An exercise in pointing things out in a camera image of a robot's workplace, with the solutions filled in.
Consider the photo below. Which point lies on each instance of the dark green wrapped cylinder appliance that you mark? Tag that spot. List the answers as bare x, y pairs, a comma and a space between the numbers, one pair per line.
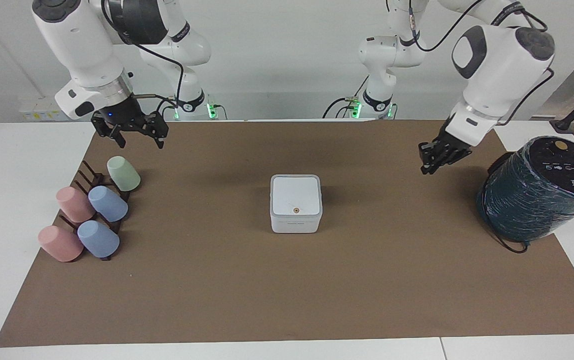
532, 195

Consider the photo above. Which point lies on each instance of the white power strip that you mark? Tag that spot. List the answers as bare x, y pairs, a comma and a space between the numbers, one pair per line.
42, 111

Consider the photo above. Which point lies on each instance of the blue cup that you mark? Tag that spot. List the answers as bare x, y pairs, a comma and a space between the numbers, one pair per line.
98, 239
109, 204

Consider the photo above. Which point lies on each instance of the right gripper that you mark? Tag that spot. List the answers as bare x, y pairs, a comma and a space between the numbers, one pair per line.
119, 112

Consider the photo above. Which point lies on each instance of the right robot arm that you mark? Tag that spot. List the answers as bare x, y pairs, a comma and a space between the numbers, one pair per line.
77, 45

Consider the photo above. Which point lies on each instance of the light green cup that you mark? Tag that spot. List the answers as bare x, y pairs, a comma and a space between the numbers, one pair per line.
123, 174

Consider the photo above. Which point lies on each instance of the dark brown cup rack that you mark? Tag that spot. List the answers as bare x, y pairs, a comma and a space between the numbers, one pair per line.
96, 177

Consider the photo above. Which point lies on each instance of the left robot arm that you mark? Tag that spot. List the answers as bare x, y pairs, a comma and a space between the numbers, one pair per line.
502, 65

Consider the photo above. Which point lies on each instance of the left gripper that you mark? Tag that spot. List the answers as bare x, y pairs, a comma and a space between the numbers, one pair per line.
454, 137

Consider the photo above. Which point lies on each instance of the pink cup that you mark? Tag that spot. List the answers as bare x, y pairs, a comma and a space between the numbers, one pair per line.
60, 243
73, 205

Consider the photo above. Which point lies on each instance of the white square trash can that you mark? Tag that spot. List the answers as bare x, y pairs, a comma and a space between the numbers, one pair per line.
296, 200

